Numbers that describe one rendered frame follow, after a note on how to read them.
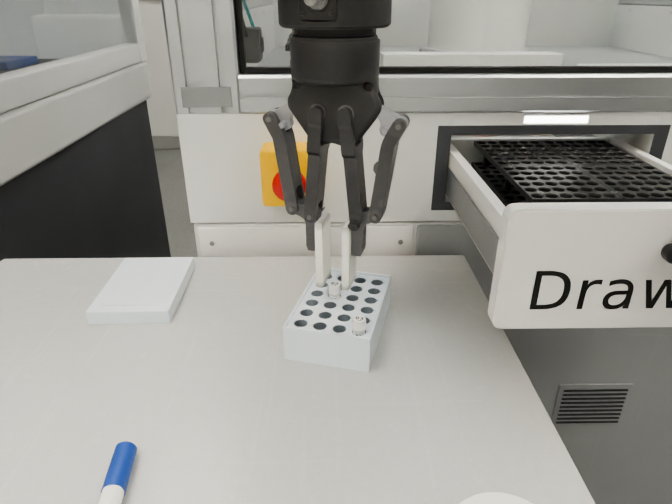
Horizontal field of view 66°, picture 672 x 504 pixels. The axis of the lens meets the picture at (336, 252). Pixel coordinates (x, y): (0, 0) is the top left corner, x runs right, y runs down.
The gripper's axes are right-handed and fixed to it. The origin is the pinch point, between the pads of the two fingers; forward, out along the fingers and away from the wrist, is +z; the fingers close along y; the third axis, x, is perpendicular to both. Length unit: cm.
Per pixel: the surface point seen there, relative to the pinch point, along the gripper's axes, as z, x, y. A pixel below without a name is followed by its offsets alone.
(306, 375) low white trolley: 8.6, -8.9, -0.3
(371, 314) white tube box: 5.1, -2.5, 4.3
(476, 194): -3.8, 9.9, 12.8
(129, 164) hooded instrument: 18, 71, -79
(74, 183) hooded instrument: 13, 41, -69
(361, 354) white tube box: 6.6, -7.0, 4.4
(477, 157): -2.1, 30.5, 12.2
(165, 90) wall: 40, 301, -218
